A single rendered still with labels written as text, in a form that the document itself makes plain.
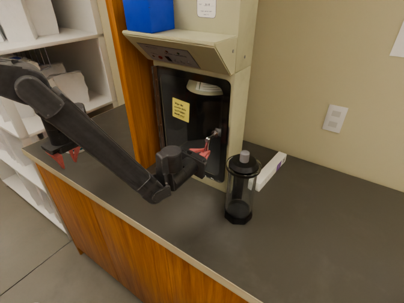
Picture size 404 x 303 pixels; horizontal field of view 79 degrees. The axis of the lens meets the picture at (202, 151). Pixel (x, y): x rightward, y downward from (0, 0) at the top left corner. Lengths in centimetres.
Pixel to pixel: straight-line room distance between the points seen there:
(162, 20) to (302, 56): 59
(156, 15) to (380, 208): 100
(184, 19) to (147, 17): 11
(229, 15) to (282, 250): 69
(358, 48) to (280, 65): 28
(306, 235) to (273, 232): 11
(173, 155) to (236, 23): 38
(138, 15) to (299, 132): 83
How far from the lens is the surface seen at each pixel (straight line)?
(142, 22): 77
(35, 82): 47
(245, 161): 74
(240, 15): 71
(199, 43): 64
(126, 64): 91
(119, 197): 101
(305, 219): 96
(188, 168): 73
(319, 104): 115
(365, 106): 114
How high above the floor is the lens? 162
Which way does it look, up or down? 35 degrees down
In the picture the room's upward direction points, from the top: straight up
